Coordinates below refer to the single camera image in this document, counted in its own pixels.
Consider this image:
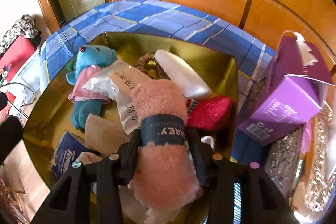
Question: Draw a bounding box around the blue tissue packet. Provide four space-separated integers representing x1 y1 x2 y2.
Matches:
49 131 90 180

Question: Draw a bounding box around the beige fluffy cloth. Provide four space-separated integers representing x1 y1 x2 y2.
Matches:
84 114 131 155

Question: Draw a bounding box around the pink dishcloth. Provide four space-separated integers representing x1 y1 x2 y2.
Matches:
129 80 200 211

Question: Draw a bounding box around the red christmas stocking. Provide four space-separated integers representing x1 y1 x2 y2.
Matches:
187 96 234 131

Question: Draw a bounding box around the teal plush bear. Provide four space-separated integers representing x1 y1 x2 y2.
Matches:
66 46 117 131

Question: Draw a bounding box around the white plastic wipes packet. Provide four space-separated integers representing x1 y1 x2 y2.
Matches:
83 60 151 135

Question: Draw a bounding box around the leopard satin scrunchie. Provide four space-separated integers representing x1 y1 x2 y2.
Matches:
135 53 169 80

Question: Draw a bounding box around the ornate gold tissue box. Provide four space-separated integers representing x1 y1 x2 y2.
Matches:
264 102 335 221

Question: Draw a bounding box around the purple carton box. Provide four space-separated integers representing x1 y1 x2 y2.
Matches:
238 31 334 145

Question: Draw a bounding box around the gold metal tin tray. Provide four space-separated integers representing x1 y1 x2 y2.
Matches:
22 31 239 224

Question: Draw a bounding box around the blue plaid tablecloth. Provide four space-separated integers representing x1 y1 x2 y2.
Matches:
40 0 274 114

